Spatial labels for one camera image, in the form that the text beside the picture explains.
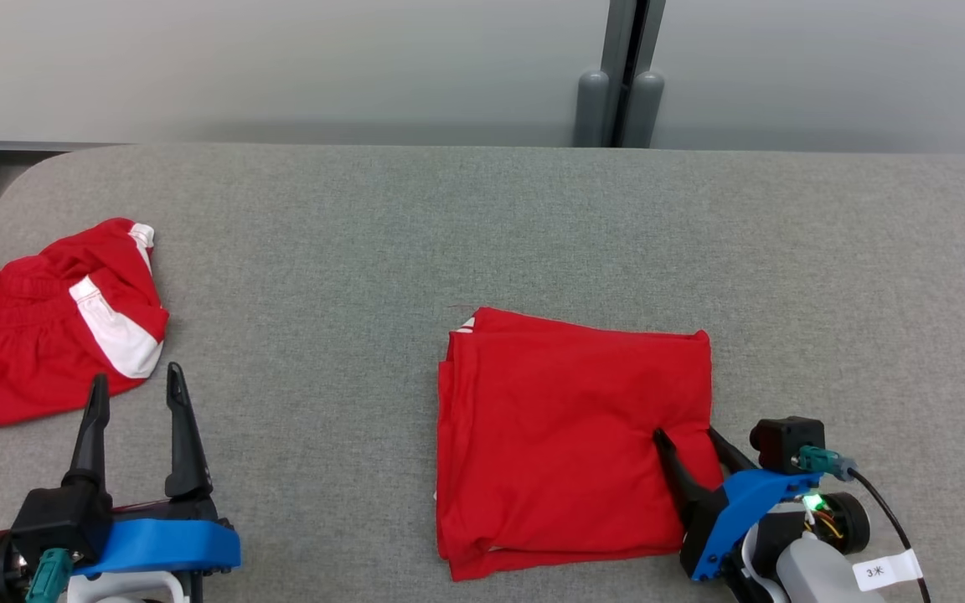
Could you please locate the red Bulls 23 shorts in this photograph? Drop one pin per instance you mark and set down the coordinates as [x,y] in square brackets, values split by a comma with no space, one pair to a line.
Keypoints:
[22,352]

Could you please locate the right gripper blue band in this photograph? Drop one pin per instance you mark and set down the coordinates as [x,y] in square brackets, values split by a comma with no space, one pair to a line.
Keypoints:
[750,502]

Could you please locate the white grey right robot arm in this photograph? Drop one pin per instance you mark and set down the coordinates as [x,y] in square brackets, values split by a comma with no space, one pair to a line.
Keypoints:
[817,578]

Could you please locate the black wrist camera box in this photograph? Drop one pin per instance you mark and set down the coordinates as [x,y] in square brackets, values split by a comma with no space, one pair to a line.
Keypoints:
[55,519]
[784,440]

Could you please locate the red Bulls jersey white sleeves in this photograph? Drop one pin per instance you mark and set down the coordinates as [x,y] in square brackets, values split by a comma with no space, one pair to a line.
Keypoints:
[566,435]

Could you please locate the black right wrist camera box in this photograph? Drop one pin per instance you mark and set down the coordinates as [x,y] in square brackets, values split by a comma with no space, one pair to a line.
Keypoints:
[784,440]

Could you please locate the grey cylinder cap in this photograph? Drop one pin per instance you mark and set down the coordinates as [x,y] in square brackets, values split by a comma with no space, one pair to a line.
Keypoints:
[592,109]
[644,109]

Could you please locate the grey partition post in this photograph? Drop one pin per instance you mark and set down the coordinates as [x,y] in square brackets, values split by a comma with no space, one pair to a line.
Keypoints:
[616,50]

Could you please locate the teal right camera connector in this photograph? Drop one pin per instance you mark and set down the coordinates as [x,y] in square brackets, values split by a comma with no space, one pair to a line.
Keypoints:
[822,462]

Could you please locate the teal camera connector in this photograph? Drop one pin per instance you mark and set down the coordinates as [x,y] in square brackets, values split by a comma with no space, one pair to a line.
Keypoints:
[822,462]
[47,578]

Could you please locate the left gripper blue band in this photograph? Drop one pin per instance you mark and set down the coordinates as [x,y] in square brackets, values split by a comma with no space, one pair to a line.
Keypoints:
[164,544]

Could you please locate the teal left camera connector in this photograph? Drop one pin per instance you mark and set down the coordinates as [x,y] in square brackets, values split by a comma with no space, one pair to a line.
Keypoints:
[47,578]

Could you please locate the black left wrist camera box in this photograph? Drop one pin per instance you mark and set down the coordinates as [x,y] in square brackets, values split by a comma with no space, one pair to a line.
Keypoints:
[55,519]

